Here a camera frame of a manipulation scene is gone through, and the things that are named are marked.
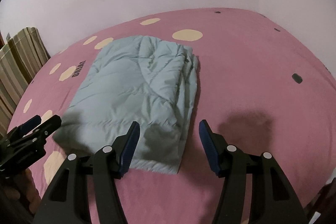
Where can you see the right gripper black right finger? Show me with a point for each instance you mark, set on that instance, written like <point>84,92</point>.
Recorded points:
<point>273,199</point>

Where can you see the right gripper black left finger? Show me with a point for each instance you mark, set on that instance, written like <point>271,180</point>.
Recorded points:
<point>66,198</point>

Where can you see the light blue puffer jacket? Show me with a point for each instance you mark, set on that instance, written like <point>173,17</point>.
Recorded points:
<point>139,79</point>

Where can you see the person's left hand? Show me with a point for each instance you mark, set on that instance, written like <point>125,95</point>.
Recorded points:
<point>23,186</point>

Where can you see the pink polka dot bed sheet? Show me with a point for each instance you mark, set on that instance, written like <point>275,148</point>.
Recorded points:
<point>258,86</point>

